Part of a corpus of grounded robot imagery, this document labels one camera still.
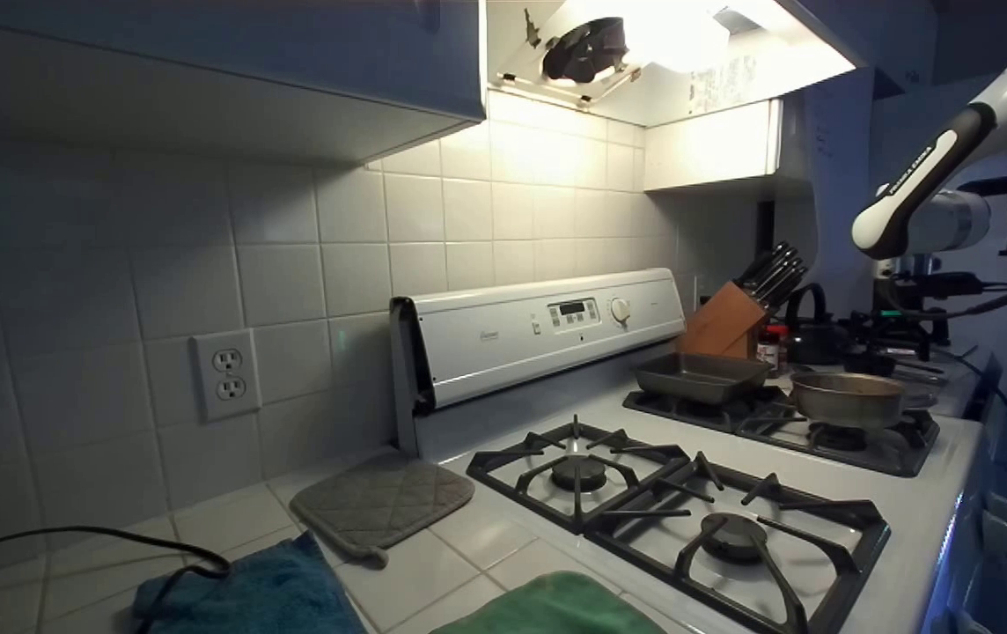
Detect empty black burner grate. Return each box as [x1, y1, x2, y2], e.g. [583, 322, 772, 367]
[463, 414, 894, 634]

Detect small white upper cabinet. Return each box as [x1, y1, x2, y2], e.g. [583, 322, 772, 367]
[641, 100, 818, 196]

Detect black kettle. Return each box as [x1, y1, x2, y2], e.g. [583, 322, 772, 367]
[783, 277, 855, 367]

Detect green cloth towel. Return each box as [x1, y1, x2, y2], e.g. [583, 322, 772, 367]
[428, 570, 667, 634]

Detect dark rectangular baking pan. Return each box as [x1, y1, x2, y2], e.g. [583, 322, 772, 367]
[629, 351, 772, 410]

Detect grey round cooking pot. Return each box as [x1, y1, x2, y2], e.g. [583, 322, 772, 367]
[787, 367, 912, 434]

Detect black burner grate under cookware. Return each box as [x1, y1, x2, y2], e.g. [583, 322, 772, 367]
[618, 380, 942, 482]

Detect small red-capped spice jar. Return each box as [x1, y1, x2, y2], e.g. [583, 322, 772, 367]
[752, 322, 793, 378]

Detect large upper wall cabinet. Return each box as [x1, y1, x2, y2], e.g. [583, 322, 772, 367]
[0, 0, 488, 169]

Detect black round hood fan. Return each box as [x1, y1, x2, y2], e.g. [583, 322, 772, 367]
[537, 13, 629, 83]

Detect blue cloth towel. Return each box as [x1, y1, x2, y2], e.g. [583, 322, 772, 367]
[130, 533, 370, 634]

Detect white wall outlet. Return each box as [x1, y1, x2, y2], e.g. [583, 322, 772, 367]
[191, 327, 263, 421]

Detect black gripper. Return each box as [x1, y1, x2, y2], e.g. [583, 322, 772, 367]
[867, 260, 942, 371]

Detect black knife handles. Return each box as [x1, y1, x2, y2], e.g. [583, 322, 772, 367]
[735, 239, 813, 311]

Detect white lit range hood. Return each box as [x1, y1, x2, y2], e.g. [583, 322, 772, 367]
[482, 0, 859, 131]

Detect black power cable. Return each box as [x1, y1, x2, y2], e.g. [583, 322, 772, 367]
[0, 522, 231, 619]

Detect grey square pot holder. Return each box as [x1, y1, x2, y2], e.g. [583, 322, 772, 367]
[287, 455, 480, 574]

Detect wooden knife block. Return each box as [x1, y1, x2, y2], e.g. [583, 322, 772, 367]
[675, 277, 767, 364]

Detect white gas stove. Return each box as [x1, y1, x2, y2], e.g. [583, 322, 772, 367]
[386, 264, 1007, 634]

